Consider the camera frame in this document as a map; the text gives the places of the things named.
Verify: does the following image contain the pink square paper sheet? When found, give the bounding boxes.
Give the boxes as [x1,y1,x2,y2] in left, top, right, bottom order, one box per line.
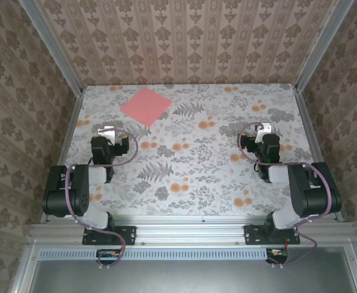
[119,87,173,128]

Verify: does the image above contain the grey metal sheet panel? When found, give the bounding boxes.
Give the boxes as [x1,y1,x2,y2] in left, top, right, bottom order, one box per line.
[12,241,357,293]

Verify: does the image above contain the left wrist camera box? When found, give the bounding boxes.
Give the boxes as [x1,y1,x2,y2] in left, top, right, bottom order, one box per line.
[97,125,118,143]

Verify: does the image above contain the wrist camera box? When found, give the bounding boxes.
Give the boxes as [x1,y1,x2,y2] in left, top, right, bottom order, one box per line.
[255,121,272,143]
[97,125,118,143]

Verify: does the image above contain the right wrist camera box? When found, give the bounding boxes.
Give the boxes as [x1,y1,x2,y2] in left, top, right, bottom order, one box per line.
[255,121,272,143]

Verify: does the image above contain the aluminium side rail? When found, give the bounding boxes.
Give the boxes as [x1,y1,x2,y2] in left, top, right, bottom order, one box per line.
[40,91,85,223]
[293,87,344,222]

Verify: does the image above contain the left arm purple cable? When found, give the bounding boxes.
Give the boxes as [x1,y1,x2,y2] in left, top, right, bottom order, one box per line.
[64,128,139,269]

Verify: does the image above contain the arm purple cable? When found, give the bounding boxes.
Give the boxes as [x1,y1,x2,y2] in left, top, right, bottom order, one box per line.
[64,128,139,269]
[237,123,334,266]

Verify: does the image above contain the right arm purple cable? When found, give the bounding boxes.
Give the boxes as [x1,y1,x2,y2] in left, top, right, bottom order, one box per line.
[237,123,334,266]

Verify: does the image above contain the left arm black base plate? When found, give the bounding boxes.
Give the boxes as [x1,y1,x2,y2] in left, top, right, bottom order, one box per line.
[82,225,136,245]

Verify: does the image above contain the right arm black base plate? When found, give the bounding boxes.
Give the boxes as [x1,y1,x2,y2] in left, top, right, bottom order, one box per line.
[244,225,301,245]

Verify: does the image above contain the aluminium cross rail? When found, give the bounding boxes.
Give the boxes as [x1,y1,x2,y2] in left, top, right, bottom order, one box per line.
[28,215,357,245]

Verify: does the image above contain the aluminium corner post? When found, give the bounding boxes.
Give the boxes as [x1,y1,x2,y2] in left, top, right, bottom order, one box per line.
[18,0,84,96]
[294,0,356,93]

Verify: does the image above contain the grey slotted cable duct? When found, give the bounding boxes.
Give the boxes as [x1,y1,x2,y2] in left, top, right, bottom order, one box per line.
[39,247,269,261]

